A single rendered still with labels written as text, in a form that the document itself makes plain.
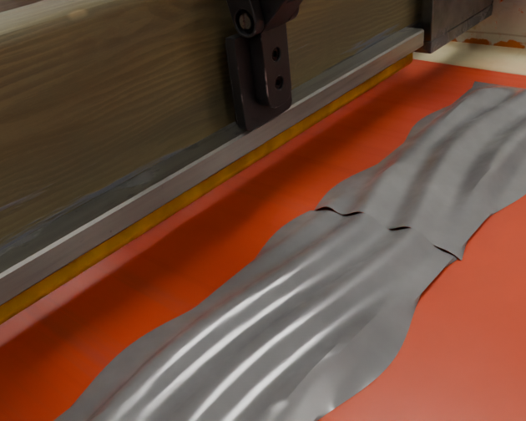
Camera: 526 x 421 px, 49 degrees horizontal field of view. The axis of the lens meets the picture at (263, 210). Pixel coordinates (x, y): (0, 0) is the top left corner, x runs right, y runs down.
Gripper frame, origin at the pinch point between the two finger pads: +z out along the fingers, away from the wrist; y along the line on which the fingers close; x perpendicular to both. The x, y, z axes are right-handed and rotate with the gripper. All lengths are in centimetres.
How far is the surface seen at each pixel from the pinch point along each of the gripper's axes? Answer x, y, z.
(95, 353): -11.3, 3.8, 6.0
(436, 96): 14.7, 3.7, 6.0
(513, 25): 25.4, 4.4, 4.4
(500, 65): 21.4, 5.1, 6.0
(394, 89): 14.6, 0.9, 6.0
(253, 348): -8.6, 8.9, 5.2
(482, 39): 25.4, 2.2, 5.6
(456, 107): 11.9, 6.3, 5.2
